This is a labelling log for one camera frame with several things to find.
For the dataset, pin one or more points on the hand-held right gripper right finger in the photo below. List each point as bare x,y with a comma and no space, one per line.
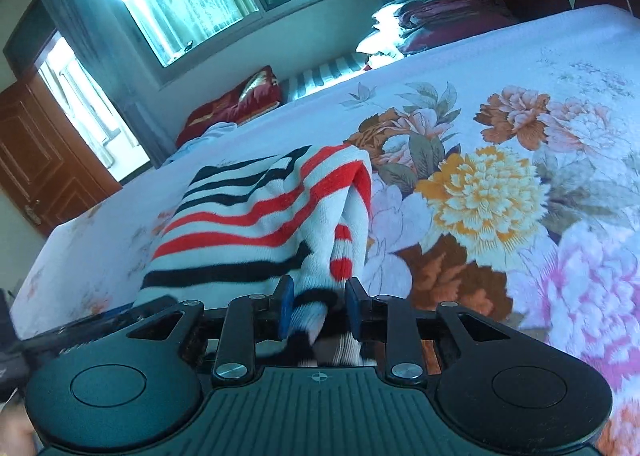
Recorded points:
356,308

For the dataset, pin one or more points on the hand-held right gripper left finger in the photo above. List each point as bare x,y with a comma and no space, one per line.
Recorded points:
284,306

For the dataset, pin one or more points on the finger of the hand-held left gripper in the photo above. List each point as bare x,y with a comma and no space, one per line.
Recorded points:
75,336

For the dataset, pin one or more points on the red black white striped sweater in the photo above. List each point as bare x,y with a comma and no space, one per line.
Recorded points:
260,226

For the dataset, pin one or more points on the brown wooden door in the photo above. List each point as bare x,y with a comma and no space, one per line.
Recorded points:
45,161

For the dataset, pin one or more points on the red patterned pillow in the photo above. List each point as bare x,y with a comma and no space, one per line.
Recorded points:
230,103

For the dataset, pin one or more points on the white floral bed sheet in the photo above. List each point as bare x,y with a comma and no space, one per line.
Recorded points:
525,176

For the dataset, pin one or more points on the white floral pillow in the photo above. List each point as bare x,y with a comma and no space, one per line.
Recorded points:
382,33

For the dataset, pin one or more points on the folded maroon blankets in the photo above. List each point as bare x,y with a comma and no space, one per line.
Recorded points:
450,18

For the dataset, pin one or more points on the blue grey curtain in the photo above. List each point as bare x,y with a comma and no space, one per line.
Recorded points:
80,21

